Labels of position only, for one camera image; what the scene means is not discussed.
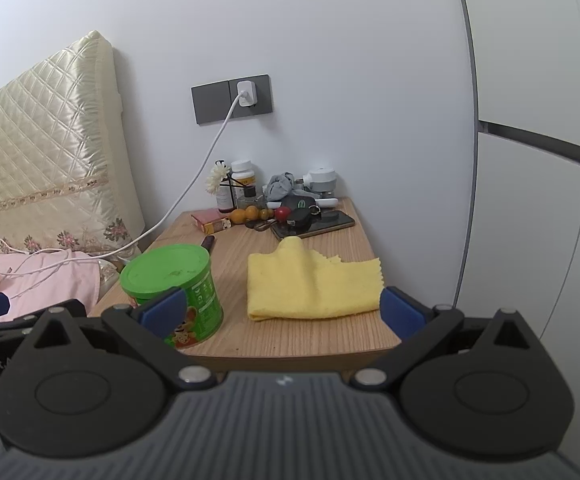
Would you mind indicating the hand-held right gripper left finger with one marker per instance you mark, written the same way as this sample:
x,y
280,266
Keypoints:
x,y
162,312

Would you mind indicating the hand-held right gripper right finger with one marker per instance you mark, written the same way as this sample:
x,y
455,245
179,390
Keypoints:
x,y
399,312

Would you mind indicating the green can with lid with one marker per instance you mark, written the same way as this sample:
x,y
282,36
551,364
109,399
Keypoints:
x,y
170,270

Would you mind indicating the yellow cleaning cloth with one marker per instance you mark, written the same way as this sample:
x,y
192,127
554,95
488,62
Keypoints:
x,y
310,285

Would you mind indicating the pink blanket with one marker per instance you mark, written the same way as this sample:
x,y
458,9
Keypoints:
x,y
55,275

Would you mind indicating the black pen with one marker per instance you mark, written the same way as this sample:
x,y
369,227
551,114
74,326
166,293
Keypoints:
x,y
209,242

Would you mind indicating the small pink and yellow box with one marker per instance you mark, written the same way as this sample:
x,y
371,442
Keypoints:
x,y
210,221

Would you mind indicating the wooden nightstand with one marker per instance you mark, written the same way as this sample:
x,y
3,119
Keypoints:
x,y
240,240

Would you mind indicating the smartphone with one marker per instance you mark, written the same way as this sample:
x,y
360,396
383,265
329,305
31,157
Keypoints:
x,y
332,222

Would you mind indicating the orange wooden gourd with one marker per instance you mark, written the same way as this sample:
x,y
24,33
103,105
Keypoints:
x,y
242,216

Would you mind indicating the white flower reed diffuser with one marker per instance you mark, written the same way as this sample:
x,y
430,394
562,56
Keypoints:
x,y
225,200

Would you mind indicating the white tube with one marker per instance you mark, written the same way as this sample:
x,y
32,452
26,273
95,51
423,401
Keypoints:
x,y
327,202

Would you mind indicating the black key case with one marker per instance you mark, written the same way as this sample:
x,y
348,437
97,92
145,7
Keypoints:
x,y
302,217

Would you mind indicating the small dark bottle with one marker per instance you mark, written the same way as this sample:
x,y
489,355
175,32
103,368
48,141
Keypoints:
x,y
249,192

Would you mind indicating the red ball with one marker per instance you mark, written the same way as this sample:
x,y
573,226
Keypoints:
x,y
283,214

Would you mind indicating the white round device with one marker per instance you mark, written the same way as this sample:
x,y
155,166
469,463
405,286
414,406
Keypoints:
x,y
320,177

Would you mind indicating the white pill bottle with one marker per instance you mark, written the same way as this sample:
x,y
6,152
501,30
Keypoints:
x,y
243,172

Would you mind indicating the cream quilted headboard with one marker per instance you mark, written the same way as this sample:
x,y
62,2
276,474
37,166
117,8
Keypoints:
x,y
35,150

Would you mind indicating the white wardrobe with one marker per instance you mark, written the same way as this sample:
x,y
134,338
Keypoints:
x,y
529,210

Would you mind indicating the grey crumpled cloth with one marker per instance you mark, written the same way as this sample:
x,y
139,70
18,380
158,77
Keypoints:
x,y
280,187

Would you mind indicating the white charger plug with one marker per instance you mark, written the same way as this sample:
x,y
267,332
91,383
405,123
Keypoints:
x,y
246,92

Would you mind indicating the grey wall socket panel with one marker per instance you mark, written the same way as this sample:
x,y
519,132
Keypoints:
x,y
210,105

